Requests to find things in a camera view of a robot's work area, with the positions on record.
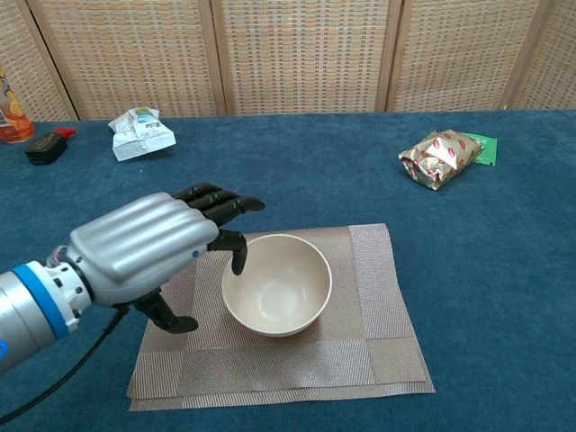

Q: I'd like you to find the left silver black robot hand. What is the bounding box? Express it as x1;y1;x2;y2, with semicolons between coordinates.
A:
66;182;266;335

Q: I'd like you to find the white bowl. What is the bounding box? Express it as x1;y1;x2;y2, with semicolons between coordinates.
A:
220;233;333;338

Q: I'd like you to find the beige woven placemat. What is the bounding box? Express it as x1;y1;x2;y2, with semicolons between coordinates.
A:
127;222;437;413

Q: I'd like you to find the white snack bag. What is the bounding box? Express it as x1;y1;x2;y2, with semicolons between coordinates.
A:
108;106;176;163

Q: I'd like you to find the black sauce bottle red cap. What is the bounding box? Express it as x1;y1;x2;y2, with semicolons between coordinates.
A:
24;127;77;167

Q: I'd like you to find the orange drink bottle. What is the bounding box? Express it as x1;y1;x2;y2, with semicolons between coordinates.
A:
0;69;36;145

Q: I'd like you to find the woven folding screen panel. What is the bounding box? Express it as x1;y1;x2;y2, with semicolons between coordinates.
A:
211;0;404;116
508;0;576;112
0;0;80;122
26;0;229;122
386;0;553;113

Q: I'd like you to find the blue carpet table cover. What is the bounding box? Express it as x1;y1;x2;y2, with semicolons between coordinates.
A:
0;109;576;432

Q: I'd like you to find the gold foil snack package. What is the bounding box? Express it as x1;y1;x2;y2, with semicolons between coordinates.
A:
398;129;483;193

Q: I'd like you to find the green tea sachet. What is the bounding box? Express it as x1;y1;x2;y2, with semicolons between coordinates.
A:
463;131;499;167

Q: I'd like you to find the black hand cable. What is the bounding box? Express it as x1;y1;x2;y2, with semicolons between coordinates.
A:
0;308;127;427

